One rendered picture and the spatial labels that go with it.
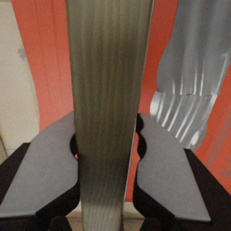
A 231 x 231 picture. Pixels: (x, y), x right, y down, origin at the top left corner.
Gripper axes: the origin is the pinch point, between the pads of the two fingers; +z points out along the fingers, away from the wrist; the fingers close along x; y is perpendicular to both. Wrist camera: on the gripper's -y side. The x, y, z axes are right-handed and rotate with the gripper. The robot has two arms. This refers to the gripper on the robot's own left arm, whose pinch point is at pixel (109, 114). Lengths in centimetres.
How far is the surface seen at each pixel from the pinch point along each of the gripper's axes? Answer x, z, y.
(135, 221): 5.8, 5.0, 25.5
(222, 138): 14.8, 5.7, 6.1
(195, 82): 8.8, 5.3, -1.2
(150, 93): 4.4, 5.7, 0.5
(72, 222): -5.7, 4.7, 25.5
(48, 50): -6.1, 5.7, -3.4
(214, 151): 14.7, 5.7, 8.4
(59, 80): -5.3, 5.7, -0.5
